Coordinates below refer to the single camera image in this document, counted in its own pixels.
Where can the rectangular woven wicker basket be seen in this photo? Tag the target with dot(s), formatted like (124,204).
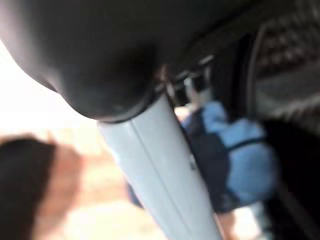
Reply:
(95,175)

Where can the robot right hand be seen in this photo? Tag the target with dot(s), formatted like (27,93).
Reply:
(87,50)

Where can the dark grey front-load washing machine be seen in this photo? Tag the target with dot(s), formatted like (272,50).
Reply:
(287,87)

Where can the blue cloth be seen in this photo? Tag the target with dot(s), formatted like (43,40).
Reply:
(245,162)

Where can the long black cloth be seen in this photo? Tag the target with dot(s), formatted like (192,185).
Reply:
(22,187)

